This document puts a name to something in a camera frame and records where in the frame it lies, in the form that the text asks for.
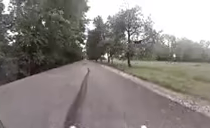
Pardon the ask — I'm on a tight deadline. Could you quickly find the bare-branched tree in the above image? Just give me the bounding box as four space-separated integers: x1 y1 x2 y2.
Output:
104 5 154 68

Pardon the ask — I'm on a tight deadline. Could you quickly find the row of trees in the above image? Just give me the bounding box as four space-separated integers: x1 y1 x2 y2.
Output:
136 33 210 64

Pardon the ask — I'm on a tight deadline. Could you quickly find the wood of dense trees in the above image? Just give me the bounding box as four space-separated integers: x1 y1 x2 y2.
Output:
0 0 91 88

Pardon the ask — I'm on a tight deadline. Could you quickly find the grey asphalt road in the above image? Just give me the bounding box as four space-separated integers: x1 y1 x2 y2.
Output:
0 59 210 128

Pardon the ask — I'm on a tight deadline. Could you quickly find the green grass field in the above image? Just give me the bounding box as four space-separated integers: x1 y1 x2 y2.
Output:
107 58 210 105

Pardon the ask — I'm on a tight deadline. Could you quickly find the gravel strip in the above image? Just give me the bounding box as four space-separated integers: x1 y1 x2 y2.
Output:
98 62 210 120

